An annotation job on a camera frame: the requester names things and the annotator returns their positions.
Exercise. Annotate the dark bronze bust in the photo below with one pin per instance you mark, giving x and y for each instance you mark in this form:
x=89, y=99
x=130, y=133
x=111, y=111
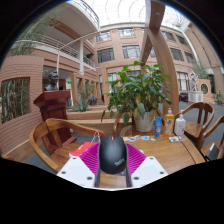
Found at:
x=52, y=81

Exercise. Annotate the spiky agave plant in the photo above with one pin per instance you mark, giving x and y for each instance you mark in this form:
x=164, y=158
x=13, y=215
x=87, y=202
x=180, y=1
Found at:
x=80, y=104

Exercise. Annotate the white packet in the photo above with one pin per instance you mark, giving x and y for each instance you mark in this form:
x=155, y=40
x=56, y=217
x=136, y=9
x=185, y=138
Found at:
x=175, y=139

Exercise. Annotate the dark red wooden pedestal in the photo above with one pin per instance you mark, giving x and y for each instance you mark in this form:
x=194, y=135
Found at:
x=51, y=101

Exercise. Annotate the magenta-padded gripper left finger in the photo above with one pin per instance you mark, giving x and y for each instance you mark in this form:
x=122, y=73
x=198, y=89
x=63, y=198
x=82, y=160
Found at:
x=75, y=168

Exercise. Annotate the white outdoor sculpture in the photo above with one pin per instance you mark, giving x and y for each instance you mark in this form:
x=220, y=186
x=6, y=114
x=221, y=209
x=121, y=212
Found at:
x=195, y=95

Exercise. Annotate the black computer mouse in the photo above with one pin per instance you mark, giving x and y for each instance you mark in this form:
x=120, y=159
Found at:
x=112, y=155

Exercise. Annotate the blue tube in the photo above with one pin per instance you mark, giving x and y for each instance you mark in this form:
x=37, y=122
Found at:
x=158, y=128

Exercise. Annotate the black flat device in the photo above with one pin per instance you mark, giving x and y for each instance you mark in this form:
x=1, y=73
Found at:
x=213, y=152

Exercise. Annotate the white pump bottle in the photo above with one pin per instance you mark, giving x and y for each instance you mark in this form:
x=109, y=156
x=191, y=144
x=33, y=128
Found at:
x=180, y=126

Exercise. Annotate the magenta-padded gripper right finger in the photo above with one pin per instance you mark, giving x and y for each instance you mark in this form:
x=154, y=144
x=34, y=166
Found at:
x=150, y=168

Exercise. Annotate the blue printed sticker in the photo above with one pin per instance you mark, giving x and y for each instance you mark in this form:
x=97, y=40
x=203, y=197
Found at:
x=145, y=137

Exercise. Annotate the green plant in white pot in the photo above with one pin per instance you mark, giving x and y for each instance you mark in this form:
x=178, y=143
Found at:
x=140, y=90

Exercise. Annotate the yellow liquid bottle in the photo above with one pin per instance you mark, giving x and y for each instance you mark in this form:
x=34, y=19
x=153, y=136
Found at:
x=169, y=125

